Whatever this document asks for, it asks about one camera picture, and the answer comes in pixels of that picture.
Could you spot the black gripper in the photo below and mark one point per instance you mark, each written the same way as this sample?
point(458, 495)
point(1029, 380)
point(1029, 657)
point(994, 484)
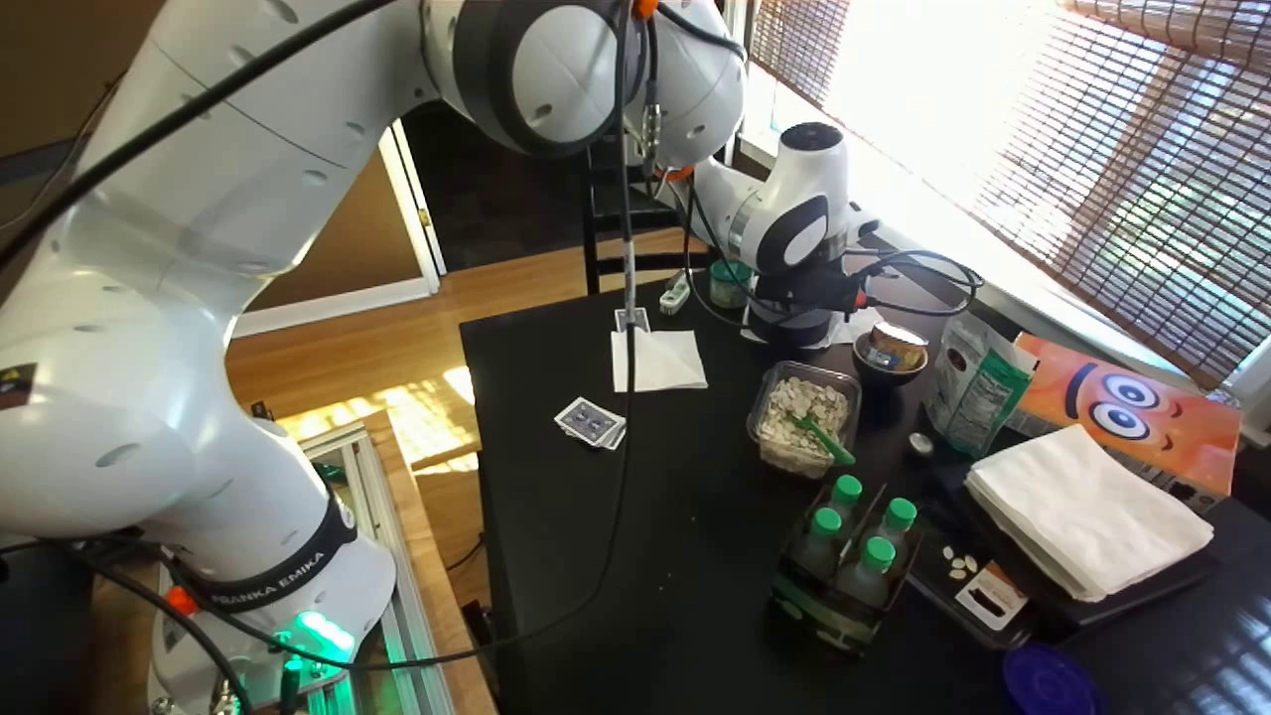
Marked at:
point(849, 288)

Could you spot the orange label tin can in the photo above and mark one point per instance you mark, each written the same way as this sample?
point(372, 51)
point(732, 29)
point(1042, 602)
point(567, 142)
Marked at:
point(900, 345)

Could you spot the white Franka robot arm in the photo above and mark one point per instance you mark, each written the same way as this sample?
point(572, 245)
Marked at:
point(131, 398)

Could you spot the crumpled white paper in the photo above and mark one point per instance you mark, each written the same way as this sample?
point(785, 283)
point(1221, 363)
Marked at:
point(855, 339)

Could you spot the black tape roll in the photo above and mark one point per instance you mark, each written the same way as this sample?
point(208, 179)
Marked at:
point(774, 332)

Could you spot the small green jar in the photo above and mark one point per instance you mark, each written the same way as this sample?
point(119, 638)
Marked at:
point(728, 283)

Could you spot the clear container of seeds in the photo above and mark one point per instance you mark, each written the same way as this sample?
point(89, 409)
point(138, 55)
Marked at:
point(796, 402)

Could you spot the green plastic scoop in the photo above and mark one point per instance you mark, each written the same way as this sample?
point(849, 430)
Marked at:
point(822, 439)

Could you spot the white green food pouch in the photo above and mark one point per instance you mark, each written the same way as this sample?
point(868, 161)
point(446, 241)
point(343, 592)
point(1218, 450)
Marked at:
point(974, 381)

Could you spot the small white round cap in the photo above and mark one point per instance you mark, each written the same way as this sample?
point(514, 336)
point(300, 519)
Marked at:
point(923, 443)

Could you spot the white paper napkin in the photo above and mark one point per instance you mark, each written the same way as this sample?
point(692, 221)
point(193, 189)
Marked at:
point(661, 363)

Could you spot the green capped clear bottle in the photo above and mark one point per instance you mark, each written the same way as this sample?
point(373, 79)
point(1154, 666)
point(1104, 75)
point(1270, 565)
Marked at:
point(826, 527)
point(878, 552)
point(849, 495)
point(903, 515)

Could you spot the small blue patterned card box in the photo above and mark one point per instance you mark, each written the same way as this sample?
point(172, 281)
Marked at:
point(639, 320)

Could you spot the white window sill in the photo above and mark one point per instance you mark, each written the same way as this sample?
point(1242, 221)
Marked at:
point(1058, 303)

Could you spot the black wooden chair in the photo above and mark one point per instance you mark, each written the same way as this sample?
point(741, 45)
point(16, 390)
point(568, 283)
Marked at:
point(589, 241)

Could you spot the blue patterned playing cards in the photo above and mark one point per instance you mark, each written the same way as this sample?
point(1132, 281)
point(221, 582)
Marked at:
point(594, 422)

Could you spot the bamboo window blinds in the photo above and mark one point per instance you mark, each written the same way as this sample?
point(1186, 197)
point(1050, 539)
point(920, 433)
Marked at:
point(1127, 161)

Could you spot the folded white towel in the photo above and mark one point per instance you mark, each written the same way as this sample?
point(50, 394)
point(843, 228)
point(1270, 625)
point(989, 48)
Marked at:
point(1078, 508)

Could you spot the pack of green bottles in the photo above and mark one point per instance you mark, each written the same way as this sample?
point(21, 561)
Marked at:
point(809, 618)

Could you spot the white card with black slot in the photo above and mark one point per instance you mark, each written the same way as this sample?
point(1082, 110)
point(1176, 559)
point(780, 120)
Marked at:
point(1005, 589)

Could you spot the colourful snack bag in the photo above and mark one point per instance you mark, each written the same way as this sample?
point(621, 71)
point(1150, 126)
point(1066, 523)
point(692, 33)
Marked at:
point(1166, 422)

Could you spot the black tray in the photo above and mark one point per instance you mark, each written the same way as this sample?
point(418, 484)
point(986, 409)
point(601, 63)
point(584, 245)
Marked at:
point(1112, 608)

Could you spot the blue round lid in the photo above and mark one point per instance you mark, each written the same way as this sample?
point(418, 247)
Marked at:
point(1045, 682)

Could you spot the white door frame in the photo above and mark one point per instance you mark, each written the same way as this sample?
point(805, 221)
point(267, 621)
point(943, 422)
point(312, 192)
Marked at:
point(416, 210)

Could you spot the wooden frame cart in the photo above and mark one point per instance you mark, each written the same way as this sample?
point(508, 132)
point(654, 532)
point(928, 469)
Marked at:
point(421, 608)

